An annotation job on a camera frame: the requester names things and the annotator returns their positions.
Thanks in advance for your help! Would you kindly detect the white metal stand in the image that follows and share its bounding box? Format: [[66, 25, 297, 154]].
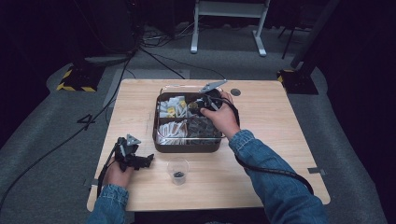
[[190, 0, 272, 58]]

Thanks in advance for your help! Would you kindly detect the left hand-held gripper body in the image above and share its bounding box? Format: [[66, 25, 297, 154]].
[[113, 133, 142, 173]]

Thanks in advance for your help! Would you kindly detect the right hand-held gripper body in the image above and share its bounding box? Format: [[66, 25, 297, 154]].
[[195, 78, 229, 117]]

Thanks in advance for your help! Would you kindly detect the person's right hand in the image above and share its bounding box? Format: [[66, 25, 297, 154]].
[[200, 91, 241, 142]]

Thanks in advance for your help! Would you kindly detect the person's left hand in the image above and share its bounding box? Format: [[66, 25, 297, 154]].
[[102, 160, 135, 189]]

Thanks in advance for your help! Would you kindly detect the pile of white yellow packets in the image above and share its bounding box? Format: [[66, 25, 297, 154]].
[[159, 95, 190, 119]]

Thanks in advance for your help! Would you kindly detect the pile of white brown sachets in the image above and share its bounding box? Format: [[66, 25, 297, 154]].
[[156, 119, 189, 146]]

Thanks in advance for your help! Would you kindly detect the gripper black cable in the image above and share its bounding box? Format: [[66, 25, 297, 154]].
[[211, 95, 315, 196], [96, 144, 121, 198]]

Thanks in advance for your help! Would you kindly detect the brown divided box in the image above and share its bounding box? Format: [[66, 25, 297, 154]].
[[151, 91, 224, 154]]

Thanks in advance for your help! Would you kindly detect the clear plastic cup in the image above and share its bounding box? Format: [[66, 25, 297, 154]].
[[166, 158, 191, 187]]

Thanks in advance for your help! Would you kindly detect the thin black stand leg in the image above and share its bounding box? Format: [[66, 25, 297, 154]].
[[277, 26, 301, 61]]

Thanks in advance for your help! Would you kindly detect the hazard striped stand base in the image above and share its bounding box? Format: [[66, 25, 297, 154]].
[[56, 63, 106, 93], [276, 67, 319, 95]]

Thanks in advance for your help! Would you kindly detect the dark slanted pole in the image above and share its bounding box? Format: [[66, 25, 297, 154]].
[[290, 0, 341, 70]]

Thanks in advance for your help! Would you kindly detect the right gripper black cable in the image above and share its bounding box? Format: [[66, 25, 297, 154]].
[[211, 95, 315, 196]]

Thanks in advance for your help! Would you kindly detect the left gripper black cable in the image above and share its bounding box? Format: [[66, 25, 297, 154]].
[[96, 144, 121, 198]]

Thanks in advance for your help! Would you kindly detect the long black floor cable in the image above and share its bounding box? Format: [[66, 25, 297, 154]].
[[0, 49, 138, 214]]

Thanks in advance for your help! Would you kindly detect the pile of dark packets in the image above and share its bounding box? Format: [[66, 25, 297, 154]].
[[187, 116, 222, 146]]

